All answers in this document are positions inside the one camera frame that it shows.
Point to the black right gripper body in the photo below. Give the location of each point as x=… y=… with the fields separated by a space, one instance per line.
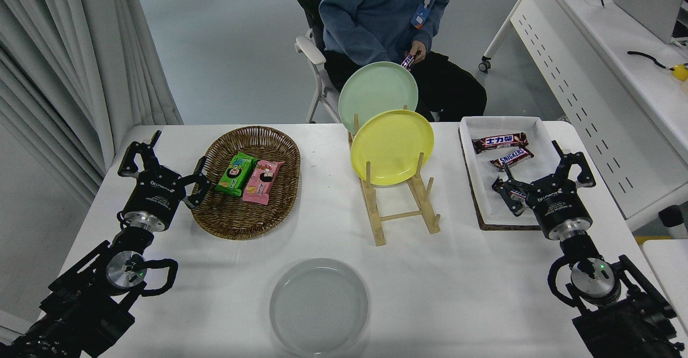
x=559 y=210

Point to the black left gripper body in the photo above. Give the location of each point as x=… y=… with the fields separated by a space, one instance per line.
x=156 y=194

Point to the snickers bar with purple sheen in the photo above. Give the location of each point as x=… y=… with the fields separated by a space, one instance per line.
x=408 y=61

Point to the grey plate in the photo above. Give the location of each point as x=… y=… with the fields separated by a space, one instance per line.
x=320 y=309

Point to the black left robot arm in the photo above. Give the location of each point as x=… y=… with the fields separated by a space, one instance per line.
x=80 y=304

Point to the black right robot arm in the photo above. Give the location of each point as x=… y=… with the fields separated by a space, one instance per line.
x=623 y=326

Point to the yellow plate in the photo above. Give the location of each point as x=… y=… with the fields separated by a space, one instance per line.
x=392 y=145

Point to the wooden plate rack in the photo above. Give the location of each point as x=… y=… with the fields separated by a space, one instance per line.
x=376 y=218

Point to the pale green plate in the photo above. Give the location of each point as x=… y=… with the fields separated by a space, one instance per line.
x=371 y=89

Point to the person's left hand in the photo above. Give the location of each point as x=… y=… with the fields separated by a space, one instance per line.
x=419 y=49

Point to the long snickers bar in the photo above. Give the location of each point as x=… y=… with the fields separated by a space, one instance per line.
x=517 y=194

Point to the green snack pack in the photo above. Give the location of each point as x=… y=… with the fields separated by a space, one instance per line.
x=234 y=172

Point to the short snickers bar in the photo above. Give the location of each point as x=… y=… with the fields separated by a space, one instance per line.
x=510 y=157

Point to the white rectangular tray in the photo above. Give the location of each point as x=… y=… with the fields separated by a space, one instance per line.
x=481 y=180

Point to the brown wicker basket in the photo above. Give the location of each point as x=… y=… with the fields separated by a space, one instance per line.
x=242 y=218

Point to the snickers bar with chinese print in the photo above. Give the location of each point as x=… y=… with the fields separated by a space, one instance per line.
x=500 y=142

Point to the pink snack pack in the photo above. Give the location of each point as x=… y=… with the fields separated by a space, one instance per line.
x=262 y=181

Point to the white perforated desk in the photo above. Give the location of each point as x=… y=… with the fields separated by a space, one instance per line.
x=586 y=78

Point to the white side table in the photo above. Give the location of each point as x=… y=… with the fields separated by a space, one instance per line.
x=669 y=264

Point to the white curtain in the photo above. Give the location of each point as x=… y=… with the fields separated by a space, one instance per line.
x=64 y=67

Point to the yellow round object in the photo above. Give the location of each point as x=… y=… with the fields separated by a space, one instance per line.
x=680 y=72

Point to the white chair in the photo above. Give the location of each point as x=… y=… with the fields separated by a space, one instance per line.
x=314 y=65

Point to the grey laptop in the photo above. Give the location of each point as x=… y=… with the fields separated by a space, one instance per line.
x=647 y=0

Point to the person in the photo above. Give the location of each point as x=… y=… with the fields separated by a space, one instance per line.
x=371 y=14

